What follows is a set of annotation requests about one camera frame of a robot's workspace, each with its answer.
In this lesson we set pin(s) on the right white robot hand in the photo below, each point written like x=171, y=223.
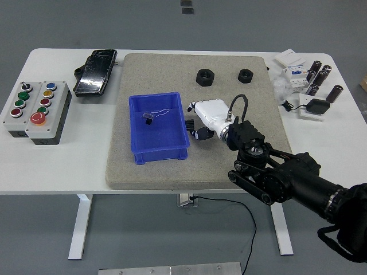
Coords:
x=215, y=113

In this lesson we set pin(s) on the blue plastic box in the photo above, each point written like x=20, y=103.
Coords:
x=163, y=137

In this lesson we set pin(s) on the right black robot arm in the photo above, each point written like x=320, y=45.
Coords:
x=286, y=177

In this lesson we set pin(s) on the large black hex nut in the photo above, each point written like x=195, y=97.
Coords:
x=200, y=80

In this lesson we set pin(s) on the small black hex nut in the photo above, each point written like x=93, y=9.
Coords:
x=242, y=78

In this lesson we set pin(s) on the brown cardboard box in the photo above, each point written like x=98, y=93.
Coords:
x=364, y=82

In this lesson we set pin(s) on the grey emergency-stop button box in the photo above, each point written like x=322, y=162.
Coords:
x=54, y=114

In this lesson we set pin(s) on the grey four-button control box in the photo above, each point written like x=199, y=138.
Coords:
x=11, y=124

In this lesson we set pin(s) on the black clip with clear tag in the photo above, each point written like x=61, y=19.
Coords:
x=148, y=122

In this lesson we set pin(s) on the clear plastic bag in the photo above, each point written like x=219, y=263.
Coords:
x=281, y=86

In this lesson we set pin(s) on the grey-brown foam mat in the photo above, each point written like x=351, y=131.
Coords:
x=172, y=177

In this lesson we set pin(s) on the white circuit breaker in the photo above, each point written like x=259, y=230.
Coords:
x=296, y=80

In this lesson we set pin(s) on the white socket panel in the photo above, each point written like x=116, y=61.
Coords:
x=304, y=98

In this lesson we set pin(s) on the silver under-table control unit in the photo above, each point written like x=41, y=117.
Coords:
x=185, y=200

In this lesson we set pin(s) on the dark brown cylindrical capacitor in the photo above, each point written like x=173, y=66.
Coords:
x=327, y=68
x=335, y=94
x=311, y=76
x=316, y=66
x=321, y=78
x=312, y=89

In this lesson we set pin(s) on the dark floor outlet cover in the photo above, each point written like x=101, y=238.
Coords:
x=187, y=2
x=188, y=10

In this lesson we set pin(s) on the black wrapped foot pedal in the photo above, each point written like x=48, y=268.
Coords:
x=93, y=74

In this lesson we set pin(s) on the white table leg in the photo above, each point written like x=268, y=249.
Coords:
x=80, y=229
x=284, y=235

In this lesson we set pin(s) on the grey metal plate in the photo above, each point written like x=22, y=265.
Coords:
x=172, y=270

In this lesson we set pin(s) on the white wall switch panel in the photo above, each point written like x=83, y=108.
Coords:
x=289, y=58

